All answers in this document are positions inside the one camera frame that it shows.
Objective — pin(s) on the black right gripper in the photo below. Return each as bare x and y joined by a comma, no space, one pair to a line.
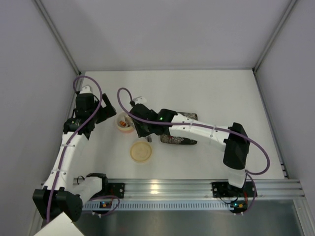
141,127

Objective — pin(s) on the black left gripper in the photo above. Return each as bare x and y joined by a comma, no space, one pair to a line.
106,108

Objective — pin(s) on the cream round lunch box lid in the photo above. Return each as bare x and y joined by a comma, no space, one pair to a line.
140,151

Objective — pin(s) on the striped bacon food piece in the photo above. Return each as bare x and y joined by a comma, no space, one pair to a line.
122,123

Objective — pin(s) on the stainless steel tongs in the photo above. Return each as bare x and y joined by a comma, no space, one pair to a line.
130,122

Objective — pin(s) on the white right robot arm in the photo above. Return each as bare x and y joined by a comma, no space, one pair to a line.
231,141

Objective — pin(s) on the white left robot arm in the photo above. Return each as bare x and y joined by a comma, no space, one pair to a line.
59,194

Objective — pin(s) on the cream round lunch bowl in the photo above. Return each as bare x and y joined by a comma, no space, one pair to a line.
127,129

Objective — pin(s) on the white box corner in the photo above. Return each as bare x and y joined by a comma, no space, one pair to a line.
62,225

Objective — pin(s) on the black floral rectangular plate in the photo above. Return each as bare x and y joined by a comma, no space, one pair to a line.
180,140

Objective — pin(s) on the left small circuit board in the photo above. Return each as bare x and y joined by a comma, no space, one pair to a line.
105,204

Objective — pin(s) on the small circuit board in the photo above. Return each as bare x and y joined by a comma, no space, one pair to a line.
105,204
238,207

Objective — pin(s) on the right small circuit board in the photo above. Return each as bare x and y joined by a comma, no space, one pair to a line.
238,207

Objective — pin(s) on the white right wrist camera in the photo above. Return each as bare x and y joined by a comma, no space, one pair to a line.
140,100

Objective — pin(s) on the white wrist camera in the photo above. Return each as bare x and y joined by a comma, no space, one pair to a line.
140,100
86,89

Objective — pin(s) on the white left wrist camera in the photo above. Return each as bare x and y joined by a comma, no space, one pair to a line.
86,89

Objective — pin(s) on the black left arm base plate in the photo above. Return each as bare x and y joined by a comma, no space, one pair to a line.
116,189

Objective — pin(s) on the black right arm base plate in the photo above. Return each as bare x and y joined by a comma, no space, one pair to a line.
223,189

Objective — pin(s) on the grey slotted cable duct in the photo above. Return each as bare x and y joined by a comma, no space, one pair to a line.
158,205

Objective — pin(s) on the left aluminium frame post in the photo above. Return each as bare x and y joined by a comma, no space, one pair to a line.
56,34

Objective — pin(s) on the aluminium mounting rail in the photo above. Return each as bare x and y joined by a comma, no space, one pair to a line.
201,189

